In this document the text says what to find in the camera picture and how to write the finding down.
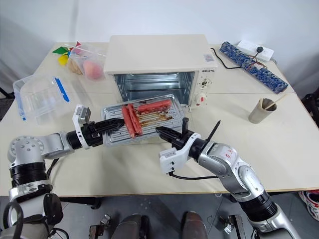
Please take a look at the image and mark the red brown tassel cord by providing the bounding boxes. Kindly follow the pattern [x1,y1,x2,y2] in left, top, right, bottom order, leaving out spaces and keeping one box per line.
[240,55,267,70]

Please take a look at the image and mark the clear box with blue latches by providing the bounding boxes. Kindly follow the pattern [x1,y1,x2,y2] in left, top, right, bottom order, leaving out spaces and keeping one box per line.
[12,75,71,125]

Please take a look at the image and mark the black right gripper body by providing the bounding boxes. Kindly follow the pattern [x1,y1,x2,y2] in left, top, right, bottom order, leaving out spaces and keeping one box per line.
[170,130,195,150]

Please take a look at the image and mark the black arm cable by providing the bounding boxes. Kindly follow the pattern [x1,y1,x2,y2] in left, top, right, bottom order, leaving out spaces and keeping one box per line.
[45,157,61,175]
[166,171,218,180]

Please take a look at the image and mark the cream toaster oven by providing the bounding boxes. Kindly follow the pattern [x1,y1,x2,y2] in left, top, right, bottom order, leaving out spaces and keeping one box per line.
[103,34,218,113]

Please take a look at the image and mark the clear plastic food bag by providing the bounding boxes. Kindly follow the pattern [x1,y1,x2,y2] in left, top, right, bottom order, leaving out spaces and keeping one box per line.
[65,43,108,82]

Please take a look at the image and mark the metal clamp fixture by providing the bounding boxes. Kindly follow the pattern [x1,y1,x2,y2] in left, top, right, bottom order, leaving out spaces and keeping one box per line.
[218,215,250,237]
[89,213,113,239]

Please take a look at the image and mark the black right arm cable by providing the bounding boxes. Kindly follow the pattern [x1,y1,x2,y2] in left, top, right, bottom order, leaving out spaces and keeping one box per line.
[166,171,218,180]

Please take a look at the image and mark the beige cardboard tube cup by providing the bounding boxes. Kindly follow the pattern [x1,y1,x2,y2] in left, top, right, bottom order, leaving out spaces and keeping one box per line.
[249,97,278,124]

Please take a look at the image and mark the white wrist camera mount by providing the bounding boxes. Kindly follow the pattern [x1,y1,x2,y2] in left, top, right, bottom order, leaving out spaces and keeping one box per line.
[72,104,92,150]
[159,132,201,175]

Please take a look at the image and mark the tan bread slices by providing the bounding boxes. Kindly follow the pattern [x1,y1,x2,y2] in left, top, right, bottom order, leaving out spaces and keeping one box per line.
[67,58,84,75]

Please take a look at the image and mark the thin wooden stick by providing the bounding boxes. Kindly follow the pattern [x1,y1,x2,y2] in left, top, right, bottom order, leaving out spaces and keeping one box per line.
[265,94,288,111]

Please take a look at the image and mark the red sausage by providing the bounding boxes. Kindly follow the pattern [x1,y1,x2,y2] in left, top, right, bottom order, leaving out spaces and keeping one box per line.
[138,99,172,113]
[121,106,137,139]
[127,103,143,136]

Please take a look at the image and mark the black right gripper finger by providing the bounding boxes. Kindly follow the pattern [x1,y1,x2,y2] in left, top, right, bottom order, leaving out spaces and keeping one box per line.
[155,126,184,137]
[159,131,175,144]

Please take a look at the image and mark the black oven power cord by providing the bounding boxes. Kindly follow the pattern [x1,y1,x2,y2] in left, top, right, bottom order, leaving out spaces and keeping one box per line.
[209,47,244,70]

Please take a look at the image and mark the white power strip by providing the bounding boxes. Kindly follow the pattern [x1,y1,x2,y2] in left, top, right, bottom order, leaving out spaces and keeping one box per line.
[236,39,275,63]

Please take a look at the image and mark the black pointed cable tie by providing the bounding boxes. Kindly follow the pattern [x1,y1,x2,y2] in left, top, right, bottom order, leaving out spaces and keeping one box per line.
[206,120,222,143]

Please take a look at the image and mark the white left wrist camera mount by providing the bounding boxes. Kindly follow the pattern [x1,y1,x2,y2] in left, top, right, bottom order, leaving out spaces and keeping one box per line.
[72,104,92,150]

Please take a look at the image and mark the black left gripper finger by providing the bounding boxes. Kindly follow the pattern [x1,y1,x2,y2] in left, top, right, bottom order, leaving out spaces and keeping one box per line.
[103,123,124,133]
[100,118,125,128]

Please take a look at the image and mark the black table foot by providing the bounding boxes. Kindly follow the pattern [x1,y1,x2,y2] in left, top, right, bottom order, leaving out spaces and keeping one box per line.
[59,196,102,210]

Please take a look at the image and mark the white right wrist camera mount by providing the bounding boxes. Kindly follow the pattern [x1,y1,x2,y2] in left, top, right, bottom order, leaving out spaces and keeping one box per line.
[159,132,201,175]

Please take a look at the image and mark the black object at room edge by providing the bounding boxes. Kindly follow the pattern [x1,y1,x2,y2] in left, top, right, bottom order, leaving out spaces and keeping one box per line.
[302,93,319,118]
[0,85,16,101]

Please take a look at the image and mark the red white shoe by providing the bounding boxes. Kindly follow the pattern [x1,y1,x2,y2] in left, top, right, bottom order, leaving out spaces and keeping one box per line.
[298,190,319,225]

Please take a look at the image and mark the colourful paper pinwheel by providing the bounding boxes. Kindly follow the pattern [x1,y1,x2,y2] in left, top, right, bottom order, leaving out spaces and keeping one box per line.
[51,41,106,67]

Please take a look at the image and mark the blue patterned long box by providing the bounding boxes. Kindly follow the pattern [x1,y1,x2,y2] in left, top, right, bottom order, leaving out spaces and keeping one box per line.
[219,40,290,95]

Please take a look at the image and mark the pink peach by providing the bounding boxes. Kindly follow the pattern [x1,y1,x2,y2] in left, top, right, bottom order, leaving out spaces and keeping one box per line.
[82,60,103,81]

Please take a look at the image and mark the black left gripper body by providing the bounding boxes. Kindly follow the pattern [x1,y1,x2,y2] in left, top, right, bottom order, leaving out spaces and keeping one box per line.
[81,121,106,147]

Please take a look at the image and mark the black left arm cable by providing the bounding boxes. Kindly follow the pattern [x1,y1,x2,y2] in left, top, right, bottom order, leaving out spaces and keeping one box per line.
[45,157,61,175]

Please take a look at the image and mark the silver metal baking tray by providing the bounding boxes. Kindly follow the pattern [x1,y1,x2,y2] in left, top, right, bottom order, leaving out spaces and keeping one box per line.
[100,94,186,146]

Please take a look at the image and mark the dark rounded shape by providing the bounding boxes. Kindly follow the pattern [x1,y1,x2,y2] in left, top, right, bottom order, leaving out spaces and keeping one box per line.
[181,211,209,239]
[116,214,151,239]

